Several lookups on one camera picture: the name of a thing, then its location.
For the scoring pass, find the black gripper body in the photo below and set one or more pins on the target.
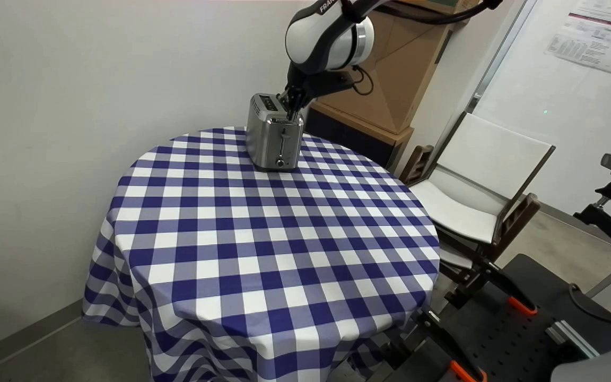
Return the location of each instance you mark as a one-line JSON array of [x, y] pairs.
[[314, 83]]

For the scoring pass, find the silver two-slot toaster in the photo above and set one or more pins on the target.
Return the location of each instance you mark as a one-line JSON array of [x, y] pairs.
[[272, 140]]

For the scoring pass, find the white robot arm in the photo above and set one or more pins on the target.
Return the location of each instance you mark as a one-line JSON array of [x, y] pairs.
[[318, 39]]

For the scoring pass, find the blue white checkered tablecloth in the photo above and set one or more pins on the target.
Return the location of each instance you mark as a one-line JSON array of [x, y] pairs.
[[263, 246]]

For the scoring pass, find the white whiteboard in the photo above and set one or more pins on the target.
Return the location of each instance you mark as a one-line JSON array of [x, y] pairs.
[[567, 119]]

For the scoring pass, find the printed paper poster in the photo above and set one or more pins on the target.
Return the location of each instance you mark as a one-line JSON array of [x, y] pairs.
[[594, 43]]

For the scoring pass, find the black clamp with orange tip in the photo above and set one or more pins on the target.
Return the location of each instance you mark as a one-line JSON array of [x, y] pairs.
[[465, 370], [522, 306]]

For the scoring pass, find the black perforated base platform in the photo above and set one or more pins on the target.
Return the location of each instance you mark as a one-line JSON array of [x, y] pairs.
[[504, 347]]

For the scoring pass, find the grey rounded machine housing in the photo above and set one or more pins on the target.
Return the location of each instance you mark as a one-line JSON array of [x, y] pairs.
[[602, 367]]

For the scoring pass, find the white chair with wooden frame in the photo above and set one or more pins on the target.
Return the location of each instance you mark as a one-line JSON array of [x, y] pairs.
[[488, 160]]

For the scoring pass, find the aluminium rail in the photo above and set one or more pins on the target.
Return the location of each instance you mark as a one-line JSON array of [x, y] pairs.
[[573, 337]]

